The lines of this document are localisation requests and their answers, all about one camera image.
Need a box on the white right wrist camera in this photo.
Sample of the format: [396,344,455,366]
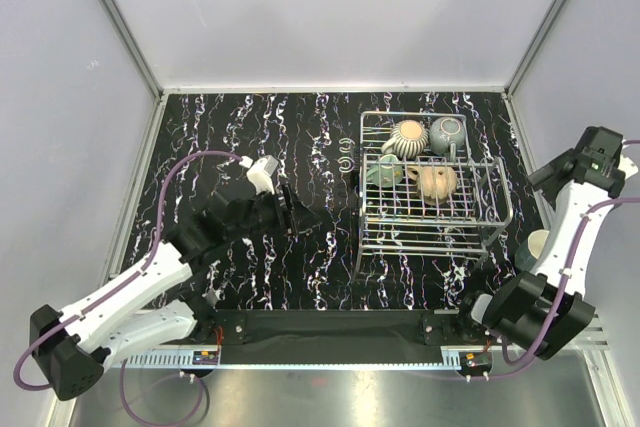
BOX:
[618,153,639,182]

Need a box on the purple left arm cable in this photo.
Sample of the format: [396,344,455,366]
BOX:
[12,150,251,423]

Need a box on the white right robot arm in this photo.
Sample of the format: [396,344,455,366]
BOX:
[452,126,639,367]

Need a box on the aluminium frame post left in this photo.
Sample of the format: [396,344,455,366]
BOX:
[99,0,163,101]

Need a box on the black marble pattern mat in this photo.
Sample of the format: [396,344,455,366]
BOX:
[122,92,543,311]

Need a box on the mint green cup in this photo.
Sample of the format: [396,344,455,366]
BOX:
[366,154,404,189]

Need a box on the tan glazed ceramic mug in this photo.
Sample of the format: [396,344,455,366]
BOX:
[407,165,458,206]

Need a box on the grey-blue speckled ceramic mug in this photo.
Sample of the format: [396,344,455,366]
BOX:
[429,117,466,161]

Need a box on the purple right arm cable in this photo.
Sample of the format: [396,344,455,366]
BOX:
[502,139,640,363]

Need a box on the aluminium frame post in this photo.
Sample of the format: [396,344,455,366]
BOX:
[99,0,163,101]
[504,0,569,96]

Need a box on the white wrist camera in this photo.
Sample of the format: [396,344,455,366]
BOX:
[239,155,279,194]
[618,153,639,182]

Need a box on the aluminium frame post right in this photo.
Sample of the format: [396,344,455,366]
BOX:
[504,0,569,96]

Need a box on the teal faceted ceramic mug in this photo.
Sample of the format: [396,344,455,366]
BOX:
[514,242,540,271]

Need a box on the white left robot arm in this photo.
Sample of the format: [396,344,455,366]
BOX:
[29,180,321,401]

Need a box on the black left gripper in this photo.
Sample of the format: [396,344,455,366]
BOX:
[226,183,321,242]

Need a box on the white ribbed ceramic mug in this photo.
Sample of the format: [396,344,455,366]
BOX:
[381,120,429,160]

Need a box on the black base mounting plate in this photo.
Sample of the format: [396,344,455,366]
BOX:
[212,310,497,368]

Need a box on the silver wire dish rack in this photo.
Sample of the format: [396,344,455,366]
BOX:
[355,111,514,269]

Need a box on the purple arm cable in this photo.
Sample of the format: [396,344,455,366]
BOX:
[502,139,640,363]
[12,150,251,423]

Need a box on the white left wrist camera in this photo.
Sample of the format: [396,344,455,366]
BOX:
[239,155,279,194]

